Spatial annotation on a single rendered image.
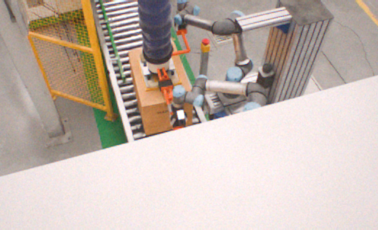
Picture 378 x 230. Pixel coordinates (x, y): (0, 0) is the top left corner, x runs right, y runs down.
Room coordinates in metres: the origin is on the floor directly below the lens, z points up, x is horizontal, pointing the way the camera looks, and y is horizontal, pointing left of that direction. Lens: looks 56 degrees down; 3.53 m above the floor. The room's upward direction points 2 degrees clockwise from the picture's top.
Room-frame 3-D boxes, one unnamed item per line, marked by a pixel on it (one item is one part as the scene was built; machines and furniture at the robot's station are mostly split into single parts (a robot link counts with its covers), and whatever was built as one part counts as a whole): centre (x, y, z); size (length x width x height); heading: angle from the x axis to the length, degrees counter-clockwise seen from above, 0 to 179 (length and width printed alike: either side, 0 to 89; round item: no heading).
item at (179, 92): (1.52, 0.06, 1.51); 0.09 x 0.08 x 0.11; 72
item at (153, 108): (2.07, 0.24, 0.87); 0.60 x 0.40 x 0.40; 18
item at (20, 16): (2.14, 1.26, 1.62); 0.20 x 0.05 x 0.30; 20
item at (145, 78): (2.04, 0.34, 1.09); 0.34 x 0.10 x 0.05; 18
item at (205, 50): (2.47, -0.12, 0.50); 0.07 x 0.07 x 1.00; 20
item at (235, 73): (1.94, -0.33, 1.20); 0.13 x 0.12 x 0.14; 143
